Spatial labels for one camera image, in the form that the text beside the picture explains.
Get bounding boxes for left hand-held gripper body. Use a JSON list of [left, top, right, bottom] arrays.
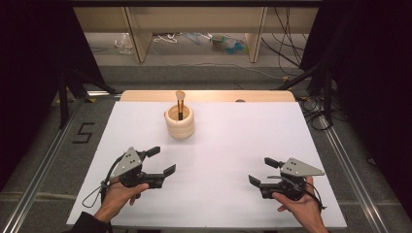
[[109, 147, 165, 189]]

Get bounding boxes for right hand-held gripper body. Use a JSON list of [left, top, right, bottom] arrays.
[[258, 156, 326, 202]]

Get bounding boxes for ringed wooden brush holder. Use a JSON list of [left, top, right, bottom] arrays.
[[163, 103, 196, 141]]

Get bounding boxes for makeup brush with black handle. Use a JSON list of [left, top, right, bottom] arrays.
[[174, 89, 188, 121]]

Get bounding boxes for person's left hand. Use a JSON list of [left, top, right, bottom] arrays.
[[92, 182, 151, 225]]

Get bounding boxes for person's right hand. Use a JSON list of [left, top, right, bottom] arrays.
[[271, 176, 326, 228]]

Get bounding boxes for white table mat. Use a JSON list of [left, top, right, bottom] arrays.
[[65, 100, 348, 229]]

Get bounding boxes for black metal stand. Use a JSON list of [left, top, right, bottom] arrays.
[[57, 67, 119, 130], [275, 60, 335, 128]]

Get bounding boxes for light wooden table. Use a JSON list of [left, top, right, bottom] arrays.
[[119, 89, 296, 104]]

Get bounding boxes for clear plastic bag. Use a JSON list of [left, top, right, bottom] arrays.
[[113, 32, 135, 55]]

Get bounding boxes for light wooden shelf unit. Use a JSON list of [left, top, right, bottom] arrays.
[[73, 6, 321, 64]]

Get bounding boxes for dark curtain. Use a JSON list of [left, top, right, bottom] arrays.
[[298, 0, 412, 222], [0, 0, 106, 192]]

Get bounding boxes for colourful plastic packet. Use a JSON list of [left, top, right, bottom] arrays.
[[209, 33, 250, 55]]

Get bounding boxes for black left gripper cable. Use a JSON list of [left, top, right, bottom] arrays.
[[81, 154, 126, 210]]

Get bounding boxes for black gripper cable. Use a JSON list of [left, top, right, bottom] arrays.
[[81, 154, 126, 210], [266, 174, 327, 212]]

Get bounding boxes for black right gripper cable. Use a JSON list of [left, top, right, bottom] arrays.
[[266, 174, 327, 212]]

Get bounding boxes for metal floor rail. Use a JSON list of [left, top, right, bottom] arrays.
[[318, 114, 391, 233], [0, 98, 89, 233]]

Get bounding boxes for tangle of black floor cables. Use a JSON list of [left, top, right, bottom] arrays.
[[296, 94, 335, 132]]

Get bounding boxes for thin white floor cable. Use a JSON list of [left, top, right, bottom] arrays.
[[154, 61, 287, 82]]

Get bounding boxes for white cord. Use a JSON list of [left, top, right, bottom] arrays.
[[153, 32, 183, 45]]

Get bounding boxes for bundle of hanging black cables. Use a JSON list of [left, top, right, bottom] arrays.
[[259, 6, 309, 70]]

